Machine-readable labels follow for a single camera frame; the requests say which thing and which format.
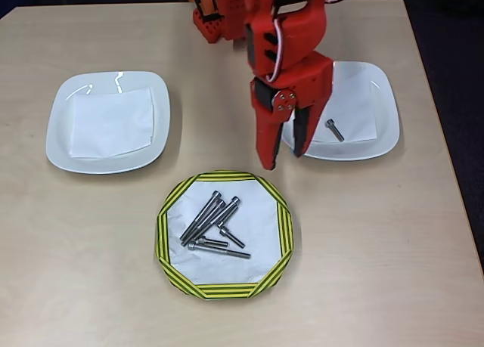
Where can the white square plate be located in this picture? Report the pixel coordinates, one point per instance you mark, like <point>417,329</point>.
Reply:
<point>385,135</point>
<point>60,143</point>

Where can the red robot arm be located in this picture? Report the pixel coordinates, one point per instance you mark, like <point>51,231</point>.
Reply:
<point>298,33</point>

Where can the yellow black striped paper plate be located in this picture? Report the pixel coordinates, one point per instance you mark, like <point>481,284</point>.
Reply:
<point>285,230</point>

